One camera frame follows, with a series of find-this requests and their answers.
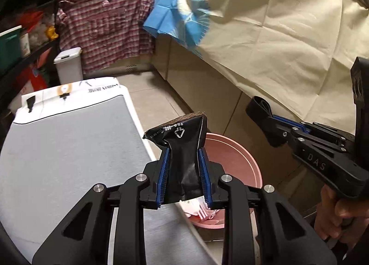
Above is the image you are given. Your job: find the pink plastic bin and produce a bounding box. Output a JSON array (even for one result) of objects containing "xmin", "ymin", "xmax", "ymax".
[{"xmin": 184, "ymin": 133, "xmax": 263, "ymax": 229}]

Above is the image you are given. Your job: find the yellow toy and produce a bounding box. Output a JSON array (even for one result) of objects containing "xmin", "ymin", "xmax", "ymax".
[{"xmin": 45, "ymin": 26, "xmax": 59, "ymax": 40}]

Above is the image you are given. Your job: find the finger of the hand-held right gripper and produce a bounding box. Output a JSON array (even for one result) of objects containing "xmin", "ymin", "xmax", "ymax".
[
  {"xmin": 246, "ymin": 96, "xmax": 348, "ymax": 154},
  {"xmin": 272, "ymin": 115, "xmax": 356, "ymax": 142}
]

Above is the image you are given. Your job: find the black foil wrapper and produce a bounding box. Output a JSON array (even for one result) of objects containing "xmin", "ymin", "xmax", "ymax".
[{"xmin": 143, "ymin": 111, "xmax": 207, "ymax": 205}]

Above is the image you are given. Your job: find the beige cloth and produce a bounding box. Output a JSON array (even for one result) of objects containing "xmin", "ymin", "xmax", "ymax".
[{"xmin": 184, "ymin": 0, "xmax": 369, "ymax": 127}]

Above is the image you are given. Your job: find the white printed table cover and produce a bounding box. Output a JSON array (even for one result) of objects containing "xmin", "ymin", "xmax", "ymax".
[{"xmin": 9, "ymin": 76, "xmax": 220, "ymax": 265}]

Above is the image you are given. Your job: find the red paper bag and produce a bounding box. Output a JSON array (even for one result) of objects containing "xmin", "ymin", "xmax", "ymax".
[{"xmin": 17, "ymin": 49, "xmax": 55, "ymax": 93}]

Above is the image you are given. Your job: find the green storage box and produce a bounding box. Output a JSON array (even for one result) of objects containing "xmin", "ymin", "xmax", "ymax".
[{"xmin": 0, "ymin": 25, "xmax": 23, "ymax": 71}]

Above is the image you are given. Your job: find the plaid shirt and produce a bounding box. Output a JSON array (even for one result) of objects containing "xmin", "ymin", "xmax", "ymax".
[{"xmin": 56, "ymin": 0, "xmax": 158, "ymax": 72}]

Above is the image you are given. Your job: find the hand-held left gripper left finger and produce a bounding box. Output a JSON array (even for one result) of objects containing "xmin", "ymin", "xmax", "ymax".
[{"xmin": 32, "ymin": 147, "xmax": 170, "ymax": 265}]

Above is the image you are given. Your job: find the white plastic fork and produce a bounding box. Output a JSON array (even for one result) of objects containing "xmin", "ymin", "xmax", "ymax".
[{"xmin": 180, "ymin": 199, "xmax": 217, "ymax": 220}]

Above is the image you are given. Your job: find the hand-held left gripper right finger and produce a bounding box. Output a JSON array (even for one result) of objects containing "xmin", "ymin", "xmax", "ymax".
[{"xmin": 197, "ymin": 147, "xmax": 338, "ymax": 265}]

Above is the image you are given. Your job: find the beige cabinet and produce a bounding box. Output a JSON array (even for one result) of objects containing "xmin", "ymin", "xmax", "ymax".
[{"xmin": 153, "ymin": 36, "xmax": 318, "ymax": 216}]

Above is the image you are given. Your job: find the person's right hand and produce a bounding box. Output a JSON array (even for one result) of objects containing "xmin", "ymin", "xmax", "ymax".
[{"xmin": 314, "ymin": 186, "xmax": 369, "ymax": 251}]

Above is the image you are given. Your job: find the grey table mat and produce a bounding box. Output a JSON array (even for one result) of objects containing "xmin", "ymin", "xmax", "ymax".
[{"xmin": 0, "ymin": 94, "xmax": 214, "ymax": 265}]

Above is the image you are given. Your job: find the blue patterned cloth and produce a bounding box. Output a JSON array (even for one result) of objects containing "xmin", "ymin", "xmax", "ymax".
[{"xmin": 143, "ymin": 0, "xmax": 215, "ymax": 56}]

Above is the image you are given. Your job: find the white lidded bin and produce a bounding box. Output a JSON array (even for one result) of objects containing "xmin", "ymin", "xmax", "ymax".
[{"xmin": 54, "ymin": 47, "xmax": 84, "ymax": 85}]

